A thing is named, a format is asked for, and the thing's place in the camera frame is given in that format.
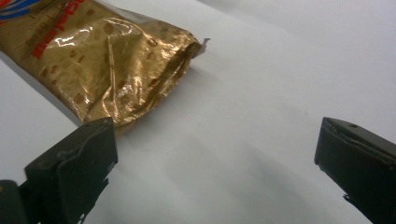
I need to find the gold foil snack bag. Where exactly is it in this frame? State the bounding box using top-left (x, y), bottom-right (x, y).
top-left (0, 0), bottom-right (211, 135)

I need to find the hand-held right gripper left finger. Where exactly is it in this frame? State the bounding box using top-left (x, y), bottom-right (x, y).
top-left (19, 116), bottom-right (120, 224)

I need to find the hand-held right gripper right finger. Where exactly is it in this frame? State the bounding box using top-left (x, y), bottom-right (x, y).
top-left (314, 117), bottom-right (396, 224)

